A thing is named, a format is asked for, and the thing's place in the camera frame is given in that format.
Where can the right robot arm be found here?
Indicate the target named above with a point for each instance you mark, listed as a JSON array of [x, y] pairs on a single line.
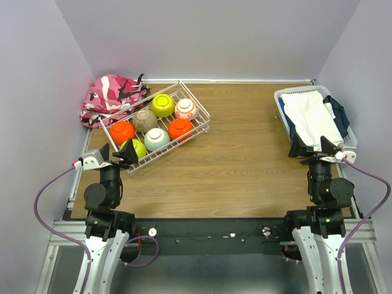
[[319, 230]]

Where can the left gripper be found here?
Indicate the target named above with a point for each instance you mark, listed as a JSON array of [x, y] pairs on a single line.
[[128, 152]]

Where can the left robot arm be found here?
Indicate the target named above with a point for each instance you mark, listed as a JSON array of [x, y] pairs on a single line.
[[107, 229]]

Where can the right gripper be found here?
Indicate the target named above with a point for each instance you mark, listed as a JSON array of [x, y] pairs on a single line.
[[326, 147]]

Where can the dark blue jeans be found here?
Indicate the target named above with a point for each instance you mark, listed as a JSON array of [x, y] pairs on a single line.
[[340, 118]]

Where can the yellow-green bowl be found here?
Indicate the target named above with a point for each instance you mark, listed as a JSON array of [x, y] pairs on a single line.
[[163, 105], [139, 148]]

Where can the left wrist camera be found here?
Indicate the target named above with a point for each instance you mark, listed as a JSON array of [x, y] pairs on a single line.
[[91, 160]]

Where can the white wire dish rack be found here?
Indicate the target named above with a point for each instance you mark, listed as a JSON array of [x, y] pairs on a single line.
[[177, 91]]

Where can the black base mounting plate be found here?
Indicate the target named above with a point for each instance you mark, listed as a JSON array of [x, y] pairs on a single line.
[[221, 236]]

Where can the yellow-green bowl at back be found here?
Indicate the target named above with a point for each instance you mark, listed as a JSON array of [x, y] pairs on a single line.
[[163, 105]]

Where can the beige speckled bowl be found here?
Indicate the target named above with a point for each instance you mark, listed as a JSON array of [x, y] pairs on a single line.
[[144, 120]]

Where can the yellow-green bowl at front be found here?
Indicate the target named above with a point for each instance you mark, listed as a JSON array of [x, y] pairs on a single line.
[[139, 148]]

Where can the pink camouflage cloth bag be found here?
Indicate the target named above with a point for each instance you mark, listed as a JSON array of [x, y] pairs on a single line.
[[108, 95]]

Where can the light blue ribbed bowl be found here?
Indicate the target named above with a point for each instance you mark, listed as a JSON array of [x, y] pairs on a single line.
[[156, 138]]

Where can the white folded cloth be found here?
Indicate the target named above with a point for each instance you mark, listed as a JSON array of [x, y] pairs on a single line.
[[311, 118]]

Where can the orange bowl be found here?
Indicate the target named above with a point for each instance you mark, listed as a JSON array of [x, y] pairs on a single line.
[[121, 131], [179, 127]]

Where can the white bowl with red pattern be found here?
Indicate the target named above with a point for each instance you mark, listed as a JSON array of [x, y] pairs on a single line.
[[186, 109]]

